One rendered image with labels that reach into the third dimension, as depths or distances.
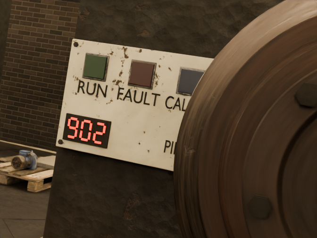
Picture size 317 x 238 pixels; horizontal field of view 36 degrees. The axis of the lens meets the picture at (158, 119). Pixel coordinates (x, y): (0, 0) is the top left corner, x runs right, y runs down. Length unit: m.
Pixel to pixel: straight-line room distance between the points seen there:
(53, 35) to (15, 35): 0.67
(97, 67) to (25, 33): 7.21
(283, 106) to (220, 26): 0.29
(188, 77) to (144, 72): 0.07
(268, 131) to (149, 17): 0.36
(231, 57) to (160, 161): 0.23
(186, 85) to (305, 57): 0.24
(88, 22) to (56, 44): 6.86
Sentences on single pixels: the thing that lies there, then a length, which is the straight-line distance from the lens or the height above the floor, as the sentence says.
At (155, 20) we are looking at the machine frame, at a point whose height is 1.29.
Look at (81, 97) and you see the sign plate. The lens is 0.80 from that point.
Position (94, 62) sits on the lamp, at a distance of 0.79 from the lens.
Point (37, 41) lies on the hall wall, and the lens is 7.85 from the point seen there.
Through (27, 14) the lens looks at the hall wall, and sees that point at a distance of 8.02.
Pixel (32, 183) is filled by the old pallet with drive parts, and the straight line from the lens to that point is 5.00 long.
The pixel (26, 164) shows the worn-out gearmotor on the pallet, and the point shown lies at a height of 0.22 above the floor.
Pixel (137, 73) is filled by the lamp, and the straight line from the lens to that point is 0.76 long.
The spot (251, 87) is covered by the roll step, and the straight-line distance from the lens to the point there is 0.57.
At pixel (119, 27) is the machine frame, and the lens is 0.81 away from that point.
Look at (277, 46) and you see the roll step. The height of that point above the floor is 1.25.
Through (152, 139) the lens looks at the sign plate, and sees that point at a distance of 0.75.
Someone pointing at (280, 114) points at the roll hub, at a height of 1.17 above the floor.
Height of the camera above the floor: 1.17
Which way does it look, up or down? 3 degrees down
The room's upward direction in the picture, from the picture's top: 10 degrees clockwise
